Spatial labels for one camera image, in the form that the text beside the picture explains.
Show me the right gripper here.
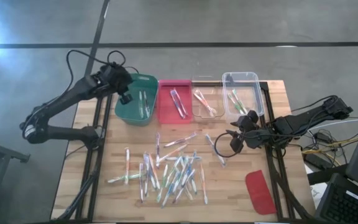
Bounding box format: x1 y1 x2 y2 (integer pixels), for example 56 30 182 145
228 110 265 154

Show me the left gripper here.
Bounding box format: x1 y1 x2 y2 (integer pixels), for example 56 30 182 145
99 63 134 105

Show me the green plastic bin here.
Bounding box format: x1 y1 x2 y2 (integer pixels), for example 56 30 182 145
114 73 160 127

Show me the large clear plastic bin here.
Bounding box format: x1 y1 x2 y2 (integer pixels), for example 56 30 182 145
221 71 265 122

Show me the red plastic lid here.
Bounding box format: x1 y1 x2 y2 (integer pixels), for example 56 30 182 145
245 169 278 215

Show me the pink plastic bin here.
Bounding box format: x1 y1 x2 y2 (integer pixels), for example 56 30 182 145
156 79 195 124

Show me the black power brick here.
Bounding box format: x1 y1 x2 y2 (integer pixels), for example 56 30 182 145
305 152 334 170

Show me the small clear plastic bin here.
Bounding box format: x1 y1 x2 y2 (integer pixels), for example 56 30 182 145
191 74 226 123

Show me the black desk crossbar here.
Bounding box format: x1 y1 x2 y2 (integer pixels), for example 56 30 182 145
306 164 349 186

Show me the white paper sheet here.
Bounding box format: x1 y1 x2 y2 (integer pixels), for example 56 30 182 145
309 182 329 205

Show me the dark open laptop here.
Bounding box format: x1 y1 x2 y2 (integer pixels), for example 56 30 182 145
314 172 358 224

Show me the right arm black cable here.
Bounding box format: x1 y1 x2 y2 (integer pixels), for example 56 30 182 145
213 132 241 158

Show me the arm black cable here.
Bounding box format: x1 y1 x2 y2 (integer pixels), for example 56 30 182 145
65 49 127 103
213 132 241 158

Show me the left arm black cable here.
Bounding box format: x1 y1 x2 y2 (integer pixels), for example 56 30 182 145
65 49 127 103

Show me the yellow cable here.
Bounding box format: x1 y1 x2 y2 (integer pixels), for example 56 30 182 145
301 138 357 156

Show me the white cable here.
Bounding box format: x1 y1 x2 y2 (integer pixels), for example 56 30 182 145
306 118 358 131

